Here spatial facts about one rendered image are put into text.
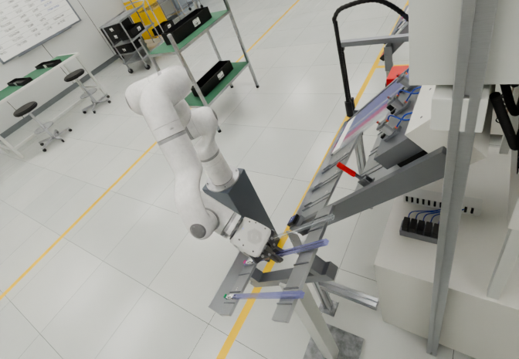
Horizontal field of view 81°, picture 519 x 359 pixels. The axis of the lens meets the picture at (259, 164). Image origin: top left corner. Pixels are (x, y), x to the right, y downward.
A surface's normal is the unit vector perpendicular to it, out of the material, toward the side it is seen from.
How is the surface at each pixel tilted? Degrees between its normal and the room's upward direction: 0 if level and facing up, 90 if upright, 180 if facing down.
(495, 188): 0
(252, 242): 40
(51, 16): 90
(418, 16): 90
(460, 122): 90
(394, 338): 0
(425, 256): 0
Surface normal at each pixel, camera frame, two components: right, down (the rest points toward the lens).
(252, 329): -0.32, -0.70
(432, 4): -0.48, 0.70
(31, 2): 0.82, 0.14
